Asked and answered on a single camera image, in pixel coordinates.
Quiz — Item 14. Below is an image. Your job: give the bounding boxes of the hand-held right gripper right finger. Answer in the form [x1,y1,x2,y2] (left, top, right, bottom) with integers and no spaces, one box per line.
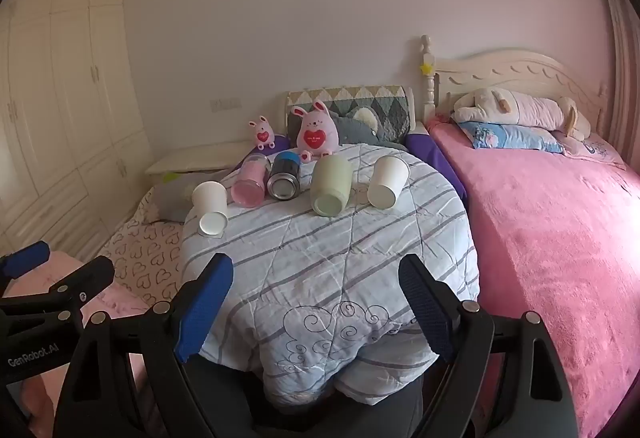
[398,254,576,438]

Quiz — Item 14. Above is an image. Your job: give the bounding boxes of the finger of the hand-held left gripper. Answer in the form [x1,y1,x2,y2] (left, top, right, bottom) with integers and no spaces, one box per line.
[0,255,116,334]
[0,241,51,282]

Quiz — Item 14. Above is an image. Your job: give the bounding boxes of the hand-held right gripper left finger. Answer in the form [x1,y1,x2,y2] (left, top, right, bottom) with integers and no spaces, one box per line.
[52,252,234,438]

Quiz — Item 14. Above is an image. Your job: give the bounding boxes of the small white paper cup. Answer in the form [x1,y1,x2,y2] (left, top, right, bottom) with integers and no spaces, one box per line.
[192,181,231,238]

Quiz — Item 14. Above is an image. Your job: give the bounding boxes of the large white paper cup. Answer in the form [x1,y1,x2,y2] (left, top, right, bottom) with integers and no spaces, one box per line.
[367,155,411,211]

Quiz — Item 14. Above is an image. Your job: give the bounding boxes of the pink translucent cup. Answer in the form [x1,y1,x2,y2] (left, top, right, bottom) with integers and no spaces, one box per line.
[230,152,271,208]

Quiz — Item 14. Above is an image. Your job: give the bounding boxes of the pale green cup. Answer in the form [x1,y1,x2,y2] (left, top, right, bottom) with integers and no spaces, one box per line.
[310,154,354,218]

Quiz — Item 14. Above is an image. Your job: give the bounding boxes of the metal cup with blue band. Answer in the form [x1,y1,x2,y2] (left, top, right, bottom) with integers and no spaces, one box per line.
[266,151,302,200]

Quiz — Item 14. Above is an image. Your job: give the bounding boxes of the heart print bed sheet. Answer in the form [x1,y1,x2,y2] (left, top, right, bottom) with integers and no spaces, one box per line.
[102,188,185,306]

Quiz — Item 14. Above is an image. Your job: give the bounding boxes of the striped white quilt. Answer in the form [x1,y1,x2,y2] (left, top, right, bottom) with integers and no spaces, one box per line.
[179,143,482,408]

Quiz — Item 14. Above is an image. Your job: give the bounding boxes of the pink fleece blanket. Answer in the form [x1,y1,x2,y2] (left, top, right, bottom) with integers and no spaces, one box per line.
[429,122,640,438]

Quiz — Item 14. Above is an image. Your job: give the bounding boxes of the person's dark pants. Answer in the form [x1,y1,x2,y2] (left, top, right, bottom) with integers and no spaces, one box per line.
[182,321,427,438]

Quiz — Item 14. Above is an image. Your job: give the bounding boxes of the purple cloth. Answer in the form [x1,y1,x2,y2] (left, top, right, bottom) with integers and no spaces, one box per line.
[404,132,471,201]

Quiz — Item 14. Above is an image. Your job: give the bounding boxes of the cream wardrobe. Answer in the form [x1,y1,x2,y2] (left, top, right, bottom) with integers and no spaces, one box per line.
[0,0,153,264]

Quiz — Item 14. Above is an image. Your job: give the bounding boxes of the small pink bunny plush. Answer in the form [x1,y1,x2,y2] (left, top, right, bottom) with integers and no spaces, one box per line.
[249,115,277,151]

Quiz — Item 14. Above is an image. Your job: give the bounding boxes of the blue printed pillow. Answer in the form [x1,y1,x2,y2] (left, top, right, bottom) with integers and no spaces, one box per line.
[456,120,567,155]

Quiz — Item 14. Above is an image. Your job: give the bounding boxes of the grey plush pillow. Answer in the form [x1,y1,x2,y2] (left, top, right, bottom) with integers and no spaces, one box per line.
[330,107,408,150]

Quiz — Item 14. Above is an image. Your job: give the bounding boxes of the quilted diamond pattern headboard cover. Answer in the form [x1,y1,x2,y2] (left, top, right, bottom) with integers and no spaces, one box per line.
[286,87,415,145]

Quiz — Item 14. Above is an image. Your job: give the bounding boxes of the large pink bunny plush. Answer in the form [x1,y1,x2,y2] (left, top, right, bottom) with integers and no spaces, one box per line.
[291,101,341,157]

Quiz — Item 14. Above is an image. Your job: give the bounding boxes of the long cream plush toy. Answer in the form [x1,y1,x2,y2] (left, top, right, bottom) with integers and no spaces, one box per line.
[451,87,592,141]

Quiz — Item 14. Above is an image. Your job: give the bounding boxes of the cream wooden bed headboard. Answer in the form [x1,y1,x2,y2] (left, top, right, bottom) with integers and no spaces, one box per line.
[419,34,610,131]

